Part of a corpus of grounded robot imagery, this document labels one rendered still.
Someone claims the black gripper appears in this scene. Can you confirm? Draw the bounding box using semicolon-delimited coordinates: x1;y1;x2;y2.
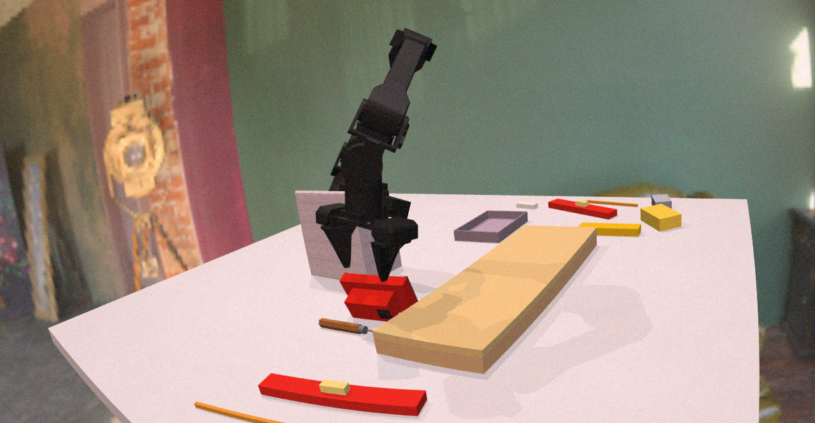
316;177;418;282

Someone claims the tan wooden floor panel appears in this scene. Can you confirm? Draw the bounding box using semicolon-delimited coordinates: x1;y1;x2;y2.
372;225;597;374

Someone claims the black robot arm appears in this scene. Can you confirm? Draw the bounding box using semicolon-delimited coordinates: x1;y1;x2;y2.
329;28;437;220

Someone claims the awl with brown wooden handle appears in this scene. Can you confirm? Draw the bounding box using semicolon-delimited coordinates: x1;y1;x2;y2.
319;318;372;334

